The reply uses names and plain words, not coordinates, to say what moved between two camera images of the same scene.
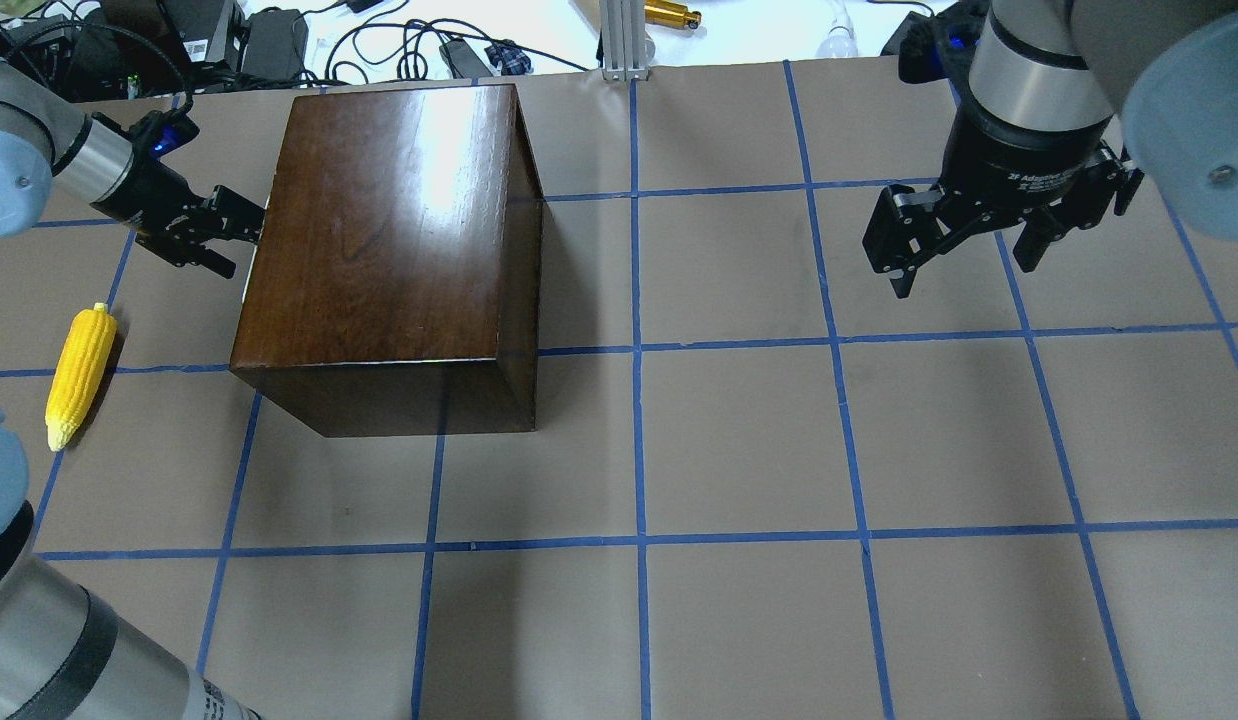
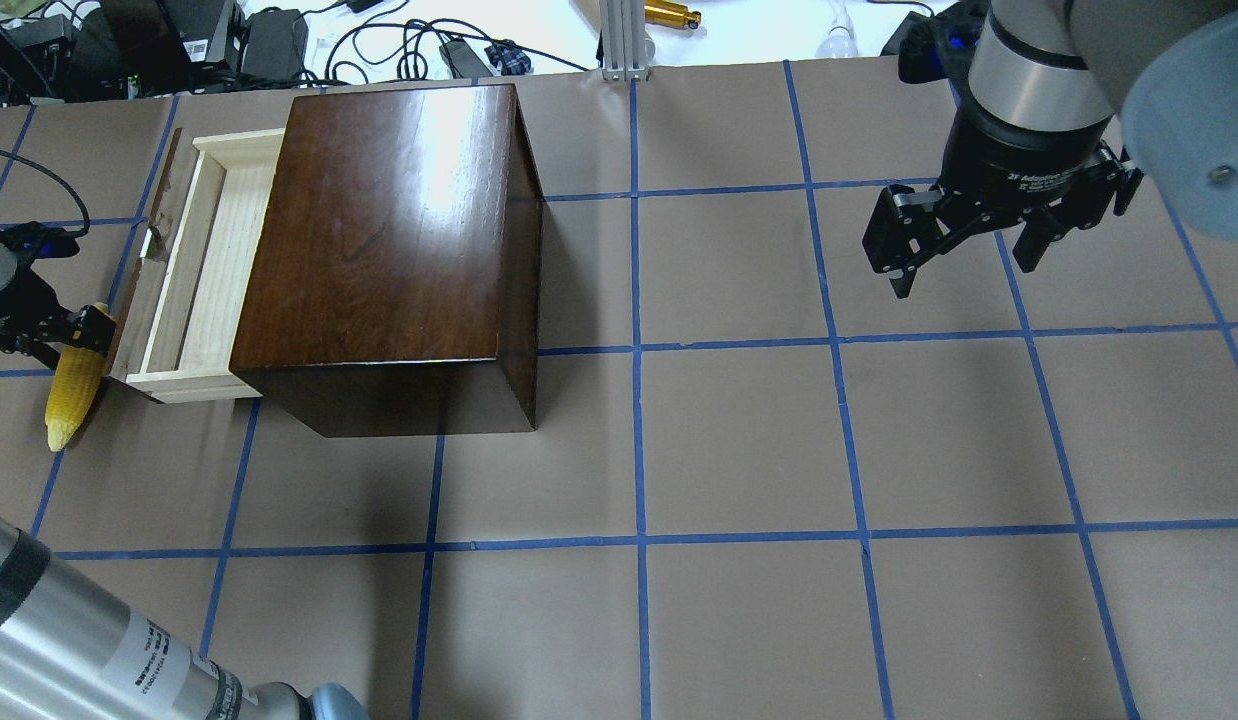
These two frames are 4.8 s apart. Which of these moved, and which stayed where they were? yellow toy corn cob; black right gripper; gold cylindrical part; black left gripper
Moved: black left gripper
Stayed: black right gripper; yellow toy corn cob; gold cylindrical part
